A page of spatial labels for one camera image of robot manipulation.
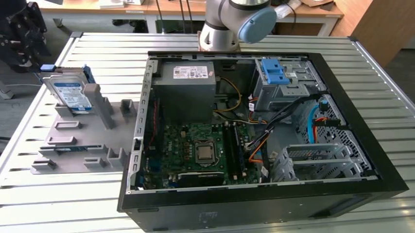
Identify hard disk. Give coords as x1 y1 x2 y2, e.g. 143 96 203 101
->
42 64 95 115

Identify blue SATA wire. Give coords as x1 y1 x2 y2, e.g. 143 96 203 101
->
306 103 323 146

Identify orange red power wire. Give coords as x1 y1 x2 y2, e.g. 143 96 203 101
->
249 117 350 163

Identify pale metal disk bay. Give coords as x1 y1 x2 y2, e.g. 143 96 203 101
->
273 143 369 182

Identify wooden desk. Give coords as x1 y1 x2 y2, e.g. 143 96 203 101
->
39 0 345 33

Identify white box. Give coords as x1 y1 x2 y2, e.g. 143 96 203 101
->
99 0 126 9

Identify grey parts rack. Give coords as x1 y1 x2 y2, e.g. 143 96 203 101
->
31 82 142 174

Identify grey power supply unit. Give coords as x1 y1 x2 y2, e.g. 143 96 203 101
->
152 60 218 124

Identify green motherboard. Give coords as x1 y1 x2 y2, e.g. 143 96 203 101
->
146 122 263 189

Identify silver CPU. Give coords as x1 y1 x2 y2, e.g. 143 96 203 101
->
194 145 217 162

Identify CPU socket with locking lever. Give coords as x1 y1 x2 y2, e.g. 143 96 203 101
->
192 139 221 168

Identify black graphics card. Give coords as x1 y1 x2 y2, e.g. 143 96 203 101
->
175 171 226 187

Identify black PC case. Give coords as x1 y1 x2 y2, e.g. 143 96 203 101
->
116 50 410 231

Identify brown wooden cabinet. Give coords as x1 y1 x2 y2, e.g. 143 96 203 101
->
330 0 415 68

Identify yellow power supply wires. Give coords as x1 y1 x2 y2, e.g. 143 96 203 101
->
215 77 243 112

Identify blue plastic drive bracket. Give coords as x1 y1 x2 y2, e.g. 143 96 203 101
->
261 59 293 85

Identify multicoloured wire bundle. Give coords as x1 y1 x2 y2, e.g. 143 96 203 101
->
233 96 270 124

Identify black cable bundle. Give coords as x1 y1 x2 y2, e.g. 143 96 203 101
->
249 93 329 156

